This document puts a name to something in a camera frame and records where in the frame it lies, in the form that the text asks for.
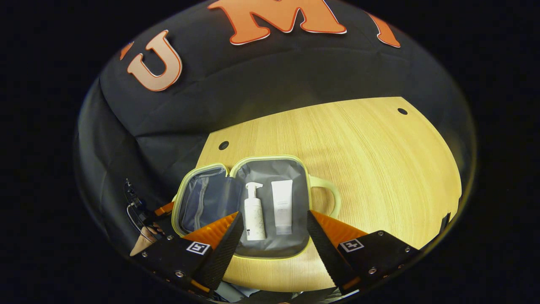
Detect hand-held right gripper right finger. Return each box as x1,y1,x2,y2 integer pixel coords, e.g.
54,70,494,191
306,211,421,295

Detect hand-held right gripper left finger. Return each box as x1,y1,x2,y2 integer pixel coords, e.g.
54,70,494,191
134,211,245,299

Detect white pump bottle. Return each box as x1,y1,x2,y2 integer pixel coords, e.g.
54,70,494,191
244,182,267,241

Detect white squeeze tube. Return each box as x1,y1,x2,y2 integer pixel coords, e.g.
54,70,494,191
271,179,293,236

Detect cream yellow suitcase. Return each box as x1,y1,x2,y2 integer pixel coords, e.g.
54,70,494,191
171,155,341,260

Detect pale blue cloth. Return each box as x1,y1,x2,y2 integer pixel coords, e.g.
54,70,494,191
217,281,338,304

